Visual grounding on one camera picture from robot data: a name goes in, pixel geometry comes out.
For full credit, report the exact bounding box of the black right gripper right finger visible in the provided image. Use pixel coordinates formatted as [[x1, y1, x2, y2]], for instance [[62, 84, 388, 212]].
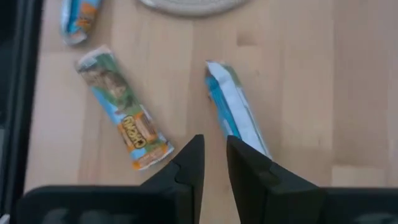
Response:
[[226, 134, 326, 224]]

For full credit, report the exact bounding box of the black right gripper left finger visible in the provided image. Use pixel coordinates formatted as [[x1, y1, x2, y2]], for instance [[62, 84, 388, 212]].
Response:
[[141, 134, 205, 224]]

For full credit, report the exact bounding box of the blue white granola bar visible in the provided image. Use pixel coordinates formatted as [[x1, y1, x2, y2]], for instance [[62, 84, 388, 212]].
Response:
[[203, 60, 273, 160]]

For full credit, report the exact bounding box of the orange green Chewy granola bar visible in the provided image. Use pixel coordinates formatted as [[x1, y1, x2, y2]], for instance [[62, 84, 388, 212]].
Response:
[[74, 45, 175, 171]]

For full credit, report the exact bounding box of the blue orange granola bar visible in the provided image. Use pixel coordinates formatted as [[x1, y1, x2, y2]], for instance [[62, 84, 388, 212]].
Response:
[[59, 0, 102, 47]]

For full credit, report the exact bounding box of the grey woven round mat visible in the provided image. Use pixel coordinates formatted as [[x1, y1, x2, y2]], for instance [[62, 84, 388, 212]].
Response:
[[136, 0, 251, 18]]

